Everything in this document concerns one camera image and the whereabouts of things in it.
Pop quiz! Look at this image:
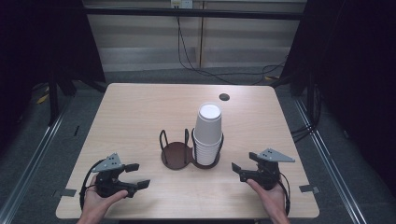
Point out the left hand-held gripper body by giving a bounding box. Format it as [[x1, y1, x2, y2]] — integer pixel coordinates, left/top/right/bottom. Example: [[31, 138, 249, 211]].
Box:
[[92, 152, 138, 199]]

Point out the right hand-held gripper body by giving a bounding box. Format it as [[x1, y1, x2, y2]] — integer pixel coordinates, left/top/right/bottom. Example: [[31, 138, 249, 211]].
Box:
[[239, 147, 296, 191]]

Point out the stack of white paper cups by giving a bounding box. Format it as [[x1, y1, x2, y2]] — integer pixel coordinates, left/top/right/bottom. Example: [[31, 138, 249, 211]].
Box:
[[191, 129, 224, 167]]

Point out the brown wire cup holder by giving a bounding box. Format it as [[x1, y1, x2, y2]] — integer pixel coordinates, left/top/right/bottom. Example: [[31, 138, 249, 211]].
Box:
[[159, 127, 225, 171]]

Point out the single white paper cup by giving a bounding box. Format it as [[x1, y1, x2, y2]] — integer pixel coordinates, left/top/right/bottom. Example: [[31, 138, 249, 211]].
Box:
[[192, 102, 224, 146]]

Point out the person's right hand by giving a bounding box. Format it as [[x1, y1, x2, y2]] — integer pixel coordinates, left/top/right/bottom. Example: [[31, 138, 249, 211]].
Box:
[[246, 178, 289, 217]]

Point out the person's left hand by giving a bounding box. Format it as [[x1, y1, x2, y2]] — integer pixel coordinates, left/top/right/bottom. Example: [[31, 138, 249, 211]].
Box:
[[81, 175, 130, 217]]

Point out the grey tape piece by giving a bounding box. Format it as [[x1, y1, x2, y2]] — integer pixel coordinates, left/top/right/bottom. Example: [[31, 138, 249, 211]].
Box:
[[60, 188, 78, 198], [298, 184, 320, 194]]

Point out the black metal stand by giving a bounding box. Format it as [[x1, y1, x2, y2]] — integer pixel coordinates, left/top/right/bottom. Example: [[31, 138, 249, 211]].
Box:
[[46, 69, 61, 127]]

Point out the yellow floor tape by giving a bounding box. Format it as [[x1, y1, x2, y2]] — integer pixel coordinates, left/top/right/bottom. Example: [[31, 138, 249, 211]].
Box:
[[35, 92, 50, 105]]

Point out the black curtain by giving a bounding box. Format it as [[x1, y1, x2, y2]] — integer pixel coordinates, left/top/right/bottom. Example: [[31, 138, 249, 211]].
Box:
[[279, 0, 396, 194], [0, 0, 106, 153]]

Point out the black horizontal metal bar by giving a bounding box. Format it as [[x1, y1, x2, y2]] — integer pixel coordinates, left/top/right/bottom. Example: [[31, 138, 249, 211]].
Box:
[[83, 7, 305, 21]]

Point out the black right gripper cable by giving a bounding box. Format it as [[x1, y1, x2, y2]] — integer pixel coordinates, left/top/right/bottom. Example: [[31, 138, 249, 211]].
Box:
[[277, 172, 292, 217]]

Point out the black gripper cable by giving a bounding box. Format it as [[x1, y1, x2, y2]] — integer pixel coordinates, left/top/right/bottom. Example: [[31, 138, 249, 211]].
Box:
[[277, 172, 292, 217], [78, 158, 106, 211]]

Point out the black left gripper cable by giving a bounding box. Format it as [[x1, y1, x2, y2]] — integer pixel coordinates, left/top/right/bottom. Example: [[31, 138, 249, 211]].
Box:
[[78, 158, 106, 211]]

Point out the bundle of black floor cables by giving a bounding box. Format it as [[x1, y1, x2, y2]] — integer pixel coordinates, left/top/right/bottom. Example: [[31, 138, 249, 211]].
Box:
[[290, 82, 322, 145]]

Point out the metal floor rail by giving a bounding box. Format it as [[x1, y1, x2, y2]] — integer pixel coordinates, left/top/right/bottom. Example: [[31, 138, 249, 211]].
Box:
[[0, 101, 75, 224], [293, 98, 370, 224]]

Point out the long black wall cable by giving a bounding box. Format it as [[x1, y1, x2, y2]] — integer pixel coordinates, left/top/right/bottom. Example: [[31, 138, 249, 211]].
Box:
[[175, 7, 288, 86]]

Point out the white wall outlet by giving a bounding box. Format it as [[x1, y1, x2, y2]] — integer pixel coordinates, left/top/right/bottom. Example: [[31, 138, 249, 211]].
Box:
[[170, 0, 194, 9]]

